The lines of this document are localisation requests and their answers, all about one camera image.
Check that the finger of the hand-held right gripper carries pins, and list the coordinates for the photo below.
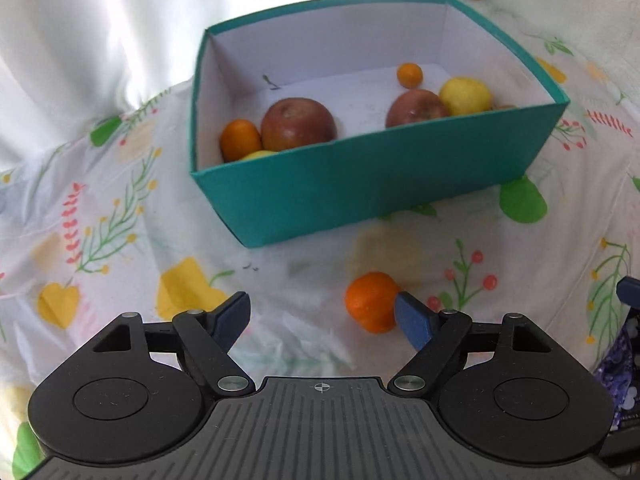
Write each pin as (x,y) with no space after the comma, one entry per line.
(629,294)

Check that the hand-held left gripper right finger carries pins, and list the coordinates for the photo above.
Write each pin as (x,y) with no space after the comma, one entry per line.
(412,317)

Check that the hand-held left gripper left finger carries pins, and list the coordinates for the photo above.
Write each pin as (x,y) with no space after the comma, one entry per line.
(234,316)

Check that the teal cardboard box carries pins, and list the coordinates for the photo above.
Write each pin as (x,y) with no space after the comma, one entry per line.
(360,185)

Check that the yellow apple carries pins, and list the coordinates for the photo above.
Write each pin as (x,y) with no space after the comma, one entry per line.
(257,155)

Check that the red apple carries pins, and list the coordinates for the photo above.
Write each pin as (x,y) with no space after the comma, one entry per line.
(416,109)
(298,124)

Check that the yellow lemon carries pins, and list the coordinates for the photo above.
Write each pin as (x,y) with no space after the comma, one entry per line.
(466,95)

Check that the small orange mandarin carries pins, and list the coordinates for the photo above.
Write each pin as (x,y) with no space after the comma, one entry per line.
(410,74)

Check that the dark purple patterned cloth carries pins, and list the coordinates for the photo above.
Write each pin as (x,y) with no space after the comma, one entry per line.
(622,375)

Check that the floral plastic tablecloth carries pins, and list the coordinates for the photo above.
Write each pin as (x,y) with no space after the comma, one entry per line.
(125,240)

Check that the white curtain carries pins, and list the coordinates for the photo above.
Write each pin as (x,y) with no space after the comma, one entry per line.
(100,20)

